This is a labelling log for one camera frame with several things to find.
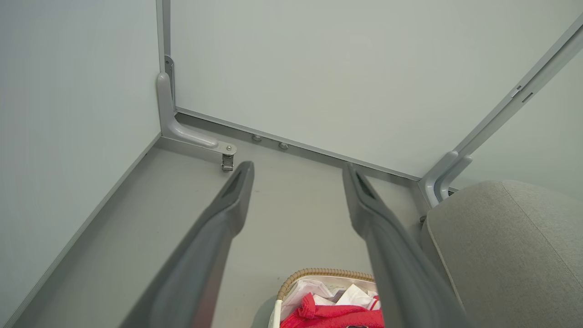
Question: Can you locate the grey upright corner bracket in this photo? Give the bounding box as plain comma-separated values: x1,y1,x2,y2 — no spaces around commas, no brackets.
440,156,473,201
419,150,458,208

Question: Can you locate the white basket liner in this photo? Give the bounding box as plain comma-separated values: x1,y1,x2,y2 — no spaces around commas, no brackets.
280,276,378,319

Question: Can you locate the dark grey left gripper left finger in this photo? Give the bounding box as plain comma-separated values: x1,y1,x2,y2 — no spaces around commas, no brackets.
119,160,255,328

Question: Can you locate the red and white garment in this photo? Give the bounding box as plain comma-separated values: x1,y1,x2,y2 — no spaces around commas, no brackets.
280,285,385,328

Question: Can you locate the grey fabric sofa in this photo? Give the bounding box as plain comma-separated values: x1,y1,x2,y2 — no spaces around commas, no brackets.
420,180,583,328

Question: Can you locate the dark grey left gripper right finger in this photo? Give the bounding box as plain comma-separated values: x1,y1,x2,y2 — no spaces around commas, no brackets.
342,163,472,328

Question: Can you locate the white laundry basket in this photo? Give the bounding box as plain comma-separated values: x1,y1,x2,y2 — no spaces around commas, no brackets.
268,268,381,328

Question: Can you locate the grey curved floor bracket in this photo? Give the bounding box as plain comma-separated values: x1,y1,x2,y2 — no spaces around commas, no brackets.
157,72,237,158

